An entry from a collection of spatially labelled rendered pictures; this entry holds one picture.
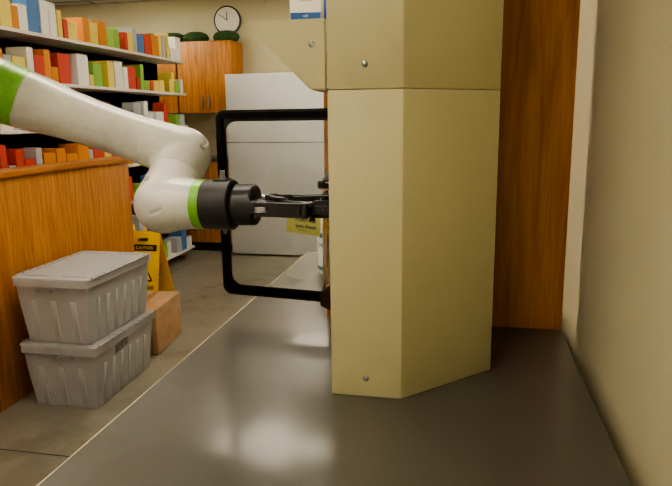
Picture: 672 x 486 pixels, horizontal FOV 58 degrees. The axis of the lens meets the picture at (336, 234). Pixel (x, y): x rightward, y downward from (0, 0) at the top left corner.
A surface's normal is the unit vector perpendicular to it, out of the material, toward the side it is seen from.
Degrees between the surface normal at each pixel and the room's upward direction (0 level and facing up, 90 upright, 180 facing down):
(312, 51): 90
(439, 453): 0
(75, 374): 95
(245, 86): 90
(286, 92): 90
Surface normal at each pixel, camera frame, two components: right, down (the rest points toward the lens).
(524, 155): -0.20, 0.18
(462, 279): 0.55, 0.15
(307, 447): -0.01, -0.98
